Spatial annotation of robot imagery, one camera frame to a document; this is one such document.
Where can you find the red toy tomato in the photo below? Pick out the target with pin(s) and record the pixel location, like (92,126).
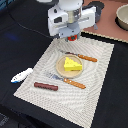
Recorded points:
(72,38)

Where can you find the beige woven placemat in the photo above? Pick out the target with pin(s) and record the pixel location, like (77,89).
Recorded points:
(69,102)

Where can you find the grey saucepan with handle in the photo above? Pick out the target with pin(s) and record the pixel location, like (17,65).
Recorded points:
(97,16)

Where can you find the brown toy stove board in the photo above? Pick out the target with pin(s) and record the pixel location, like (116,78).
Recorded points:
(107,26)

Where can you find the black burner disc right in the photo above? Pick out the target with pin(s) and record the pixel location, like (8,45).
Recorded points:
(97,3)

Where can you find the beige bowl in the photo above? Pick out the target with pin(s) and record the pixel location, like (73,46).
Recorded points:
(122,15)

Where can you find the brown toy sausage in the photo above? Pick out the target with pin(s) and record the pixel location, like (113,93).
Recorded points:
(46,86)

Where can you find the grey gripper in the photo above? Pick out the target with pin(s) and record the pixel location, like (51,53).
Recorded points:
(67,32)

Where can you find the yellow toy cheese wedge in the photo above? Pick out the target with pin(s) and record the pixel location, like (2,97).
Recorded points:
(71,65)

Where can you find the round wooden plate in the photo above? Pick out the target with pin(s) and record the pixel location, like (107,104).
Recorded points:
(68,74)

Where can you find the knife with wooden handle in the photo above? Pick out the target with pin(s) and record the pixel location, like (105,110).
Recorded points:
(68,81)

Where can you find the white and blue toy fish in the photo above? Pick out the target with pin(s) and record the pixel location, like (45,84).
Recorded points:
(21,76)

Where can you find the fork with wooden handle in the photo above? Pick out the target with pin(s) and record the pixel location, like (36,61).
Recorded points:
(80,56)

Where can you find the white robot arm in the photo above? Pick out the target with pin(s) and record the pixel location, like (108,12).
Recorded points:
(67,19)

